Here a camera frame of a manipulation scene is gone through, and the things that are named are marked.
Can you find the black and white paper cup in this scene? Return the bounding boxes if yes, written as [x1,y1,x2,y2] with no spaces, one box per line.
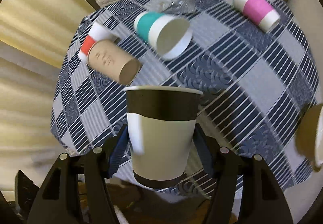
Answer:
[124,85,202,189]

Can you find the large brown paper cup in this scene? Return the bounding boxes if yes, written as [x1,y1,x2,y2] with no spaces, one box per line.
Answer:
[295,103,322,172]

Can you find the brown kraft paper cup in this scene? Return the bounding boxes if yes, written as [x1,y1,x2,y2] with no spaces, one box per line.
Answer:
[88,40,142,85]

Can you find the red and white paper cup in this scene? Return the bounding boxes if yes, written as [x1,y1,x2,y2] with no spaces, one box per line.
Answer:
[78,21,118,63]

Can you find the teal and white paper cup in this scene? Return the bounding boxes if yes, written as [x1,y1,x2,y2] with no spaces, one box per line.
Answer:
[134,11,193,60]

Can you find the pink and white paper cup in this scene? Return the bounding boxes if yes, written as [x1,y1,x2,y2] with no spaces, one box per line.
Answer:
[233,0,280,33]

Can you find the clear plastic cup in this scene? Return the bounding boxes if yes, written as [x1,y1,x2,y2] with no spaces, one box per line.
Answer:
[146,0,196,14]

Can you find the blue patterned tablecloth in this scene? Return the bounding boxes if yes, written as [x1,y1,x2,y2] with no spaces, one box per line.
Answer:
[50,0,321,189]

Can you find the cream curtain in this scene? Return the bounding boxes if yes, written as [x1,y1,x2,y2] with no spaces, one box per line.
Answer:
[1,0,92,197]

